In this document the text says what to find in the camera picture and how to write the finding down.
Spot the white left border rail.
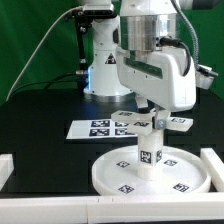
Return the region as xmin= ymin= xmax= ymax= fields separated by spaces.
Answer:
xmin=0 ymin=154 xmax=14 ymax=191

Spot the white border rail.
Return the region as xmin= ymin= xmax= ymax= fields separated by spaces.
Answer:
xmin=0 ymin=154 xmax=14 ymax=191
xmin=0 ymin=193 xmax=224 ymax=224
xmin=200 ymin=148 xmax=224 ymax=192

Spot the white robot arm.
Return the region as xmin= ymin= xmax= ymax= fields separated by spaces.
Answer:
xmin=84 ymin=0 xmax=221 ymax=130

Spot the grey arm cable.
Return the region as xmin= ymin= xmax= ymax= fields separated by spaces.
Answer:
xmin=159 ymin=0 xmax=201 ymax=78

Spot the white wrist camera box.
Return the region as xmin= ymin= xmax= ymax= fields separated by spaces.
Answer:
xmin=196 ymin=65 xmax=218 ymax=90

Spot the white round table top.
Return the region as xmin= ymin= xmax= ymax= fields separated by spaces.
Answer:
xmin=92 ymin=145 xmax=211 ymax=196

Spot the white front border rail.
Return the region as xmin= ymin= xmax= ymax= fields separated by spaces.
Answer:
xmin=0 ymin=193 xmax=224 ymax=224

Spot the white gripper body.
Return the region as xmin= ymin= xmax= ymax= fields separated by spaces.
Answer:
xmin=116 ymin=47 xmax=196 ymax=112

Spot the white right border rail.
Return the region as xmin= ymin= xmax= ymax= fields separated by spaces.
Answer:
xmin=200 ymin=148 xmax=224 ymax=192

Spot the white camera cable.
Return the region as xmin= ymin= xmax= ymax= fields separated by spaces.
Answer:
xmin=5 ymin=5 xmax=84 ymax=101

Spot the white cross-shaped table base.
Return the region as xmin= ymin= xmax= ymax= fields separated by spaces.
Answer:
xmin=111 ymin=110 xmax=193 ymax=136

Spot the white fiducial marker sheet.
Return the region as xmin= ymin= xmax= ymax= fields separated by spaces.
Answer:
xmin=66 ymin=119 xmax=135 ymax=140

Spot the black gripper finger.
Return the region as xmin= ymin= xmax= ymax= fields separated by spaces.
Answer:
xmin=135 ymin=94 xmax=150 ymax=114
xmin=153 ymin=107 xmax=171 ymax=130

